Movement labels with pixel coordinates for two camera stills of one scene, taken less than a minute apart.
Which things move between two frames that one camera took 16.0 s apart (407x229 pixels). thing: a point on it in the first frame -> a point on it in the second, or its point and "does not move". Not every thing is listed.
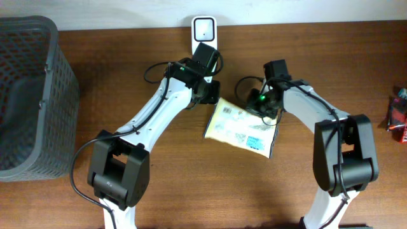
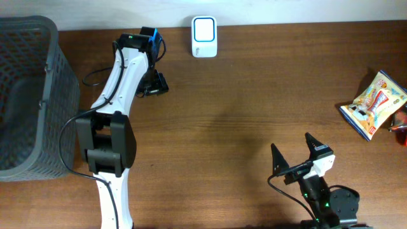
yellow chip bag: (233, 123) -> (379, 99)
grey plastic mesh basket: (39, 102) does not move
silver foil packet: (397, 114) does not move
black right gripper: (257, 104) -> (299, 169)
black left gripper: (212, 93) -> (156, 88)
